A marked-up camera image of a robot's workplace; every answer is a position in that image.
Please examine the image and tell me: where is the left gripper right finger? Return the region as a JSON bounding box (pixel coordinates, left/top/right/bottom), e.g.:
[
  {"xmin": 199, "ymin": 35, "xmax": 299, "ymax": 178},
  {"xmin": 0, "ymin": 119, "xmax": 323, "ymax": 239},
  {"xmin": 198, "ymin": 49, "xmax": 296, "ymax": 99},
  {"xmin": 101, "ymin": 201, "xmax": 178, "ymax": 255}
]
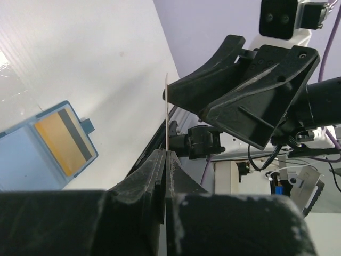
[{"xmin": 165, "ymin": 151, "xmax": 317, "ymax": 255}]

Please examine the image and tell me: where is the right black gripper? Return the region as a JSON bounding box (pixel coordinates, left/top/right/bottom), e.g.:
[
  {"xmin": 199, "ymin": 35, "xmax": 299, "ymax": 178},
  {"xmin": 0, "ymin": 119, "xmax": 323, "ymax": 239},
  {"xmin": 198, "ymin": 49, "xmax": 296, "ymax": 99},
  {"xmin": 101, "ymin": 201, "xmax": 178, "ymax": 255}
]
[{"xmin": 167, "ymin": 35, "xmax": 320, "ymax": 149}]

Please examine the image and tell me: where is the blue leather card holder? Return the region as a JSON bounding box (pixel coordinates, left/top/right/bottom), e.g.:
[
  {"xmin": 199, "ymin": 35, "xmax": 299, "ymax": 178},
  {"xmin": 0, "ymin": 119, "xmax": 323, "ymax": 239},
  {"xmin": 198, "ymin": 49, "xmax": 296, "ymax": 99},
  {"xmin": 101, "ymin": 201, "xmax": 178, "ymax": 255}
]
[{"xmin": 1, "ymin": 101, "xmax": 98, "ymax": 192}]

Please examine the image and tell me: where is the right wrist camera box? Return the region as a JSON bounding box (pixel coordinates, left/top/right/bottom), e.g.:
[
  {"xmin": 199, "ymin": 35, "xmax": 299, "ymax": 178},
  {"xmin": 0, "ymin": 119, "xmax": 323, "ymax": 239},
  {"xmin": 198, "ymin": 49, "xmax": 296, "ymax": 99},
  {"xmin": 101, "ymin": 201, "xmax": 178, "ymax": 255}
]
[{"xmin": 258, "ymin": 1, "xmax": 332, "ymax": 49}]

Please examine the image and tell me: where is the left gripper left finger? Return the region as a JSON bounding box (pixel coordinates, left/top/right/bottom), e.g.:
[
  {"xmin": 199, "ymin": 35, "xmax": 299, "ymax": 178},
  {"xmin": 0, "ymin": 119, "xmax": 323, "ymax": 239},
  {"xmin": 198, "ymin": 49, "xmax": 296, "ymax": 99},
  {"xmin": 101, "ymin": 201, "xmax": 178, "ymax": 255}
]
[{"xmin": 1, "ymin": 149, "xmax": 166, "ymax": 255}]

